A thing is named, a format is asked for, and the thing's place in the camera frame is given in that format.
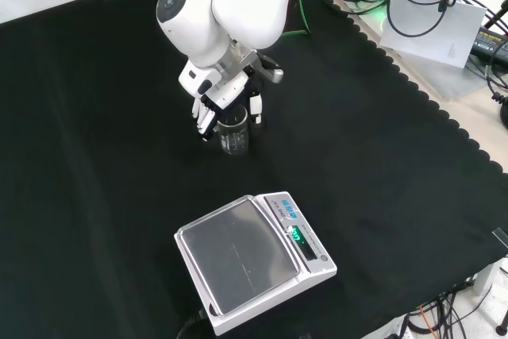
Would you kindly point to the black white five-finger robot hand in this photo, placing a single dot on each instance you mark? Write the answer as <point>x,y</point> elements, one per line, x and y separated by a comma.
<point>222,93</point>

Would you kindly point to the clear glass beaker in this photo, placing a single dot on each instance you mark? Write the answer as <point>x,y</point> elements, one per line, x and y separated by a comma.
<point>234,136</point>

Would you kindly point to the black cloth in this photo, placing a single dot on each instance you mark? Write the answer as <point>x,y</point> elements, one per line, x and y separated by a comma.
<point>119,180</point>

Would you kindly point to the white electronic balance steel pan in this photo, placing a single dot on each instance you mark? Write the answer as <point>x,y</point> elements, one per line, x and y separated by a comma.
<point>254,259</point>

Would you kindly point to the pale board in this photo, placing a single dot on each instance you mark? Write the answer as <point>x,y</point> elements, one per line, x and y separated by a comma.
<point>440,77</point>

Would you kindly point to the white paper sheet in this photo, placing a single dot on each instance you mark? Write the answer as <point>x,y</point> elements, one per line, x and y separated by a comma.
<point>436,33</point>

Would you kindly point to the black power adapter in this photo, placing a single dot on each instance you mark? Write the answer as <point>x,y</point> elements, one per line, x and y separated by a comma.
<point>489,46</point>

